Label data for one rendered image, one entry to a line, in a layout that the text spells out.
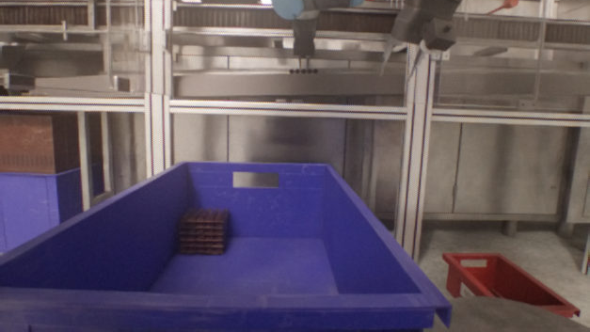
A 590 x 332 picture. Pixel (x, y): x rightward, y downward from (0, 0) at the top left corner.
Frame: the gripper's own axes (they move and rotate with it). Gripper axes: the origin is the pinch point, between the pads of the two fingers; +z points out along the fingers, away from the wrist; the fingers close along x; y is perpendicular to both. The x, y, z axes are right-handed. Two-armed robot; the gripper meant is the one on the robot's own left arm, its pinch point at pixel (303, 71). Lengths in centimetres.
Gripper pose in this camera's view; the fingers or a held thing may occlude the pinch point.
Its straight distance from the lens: 111.1
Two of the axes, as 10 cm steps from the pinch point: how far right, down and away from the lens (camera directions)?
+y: -0.2, -7.9, 6.1
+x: -10.0, 0.1, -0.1
